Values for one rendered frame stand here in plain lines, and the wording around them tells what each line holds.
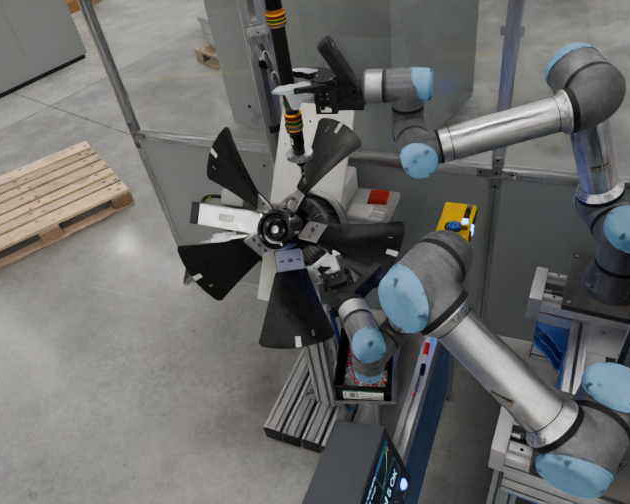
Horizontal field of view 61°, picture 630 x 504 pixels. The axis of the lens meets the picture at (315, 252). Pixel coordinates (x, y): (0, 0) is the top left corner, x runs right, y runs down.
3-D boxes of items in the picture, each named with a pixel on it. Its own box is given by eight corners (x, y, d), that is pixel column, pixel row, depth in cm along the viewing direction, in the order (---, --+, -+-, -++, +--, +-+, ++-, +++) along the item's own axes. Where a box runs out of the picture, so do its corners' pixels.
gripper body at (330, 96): (313, 115, 128) (363, 114, 125) (308, 80, 122) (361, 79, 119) (319, 99, 133) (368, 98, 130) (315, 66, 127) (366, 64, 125)
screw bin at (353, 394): (343, 341, 174) (340, 327, 170) (395, 343, 171) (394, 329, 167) (335, 400, 159) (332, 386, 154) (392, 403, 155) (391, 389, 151)
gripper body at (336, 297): (317, 272, 142) (330, 304, 133) (348, 261, 142) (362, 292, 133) (324, 292, 147) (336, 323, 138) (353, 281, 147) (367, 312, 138)
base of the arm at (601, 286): (643, 273, 149) (653, 246, 143) (641, 312, 140) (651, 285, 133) (584, 261, 155) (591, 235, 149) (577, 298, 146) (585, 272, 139)
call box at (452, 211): (445, 225, 186) (445, 200, 179) (474, 229, 182) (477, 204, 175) (434, 256, 176) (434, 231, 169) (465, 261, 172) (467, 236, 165)
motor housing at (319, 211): (276, 258, 187) (259, 259, 175) (285, 192, 185) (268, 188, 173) (338, 269, 179) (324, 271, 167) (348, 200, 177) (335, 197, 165)
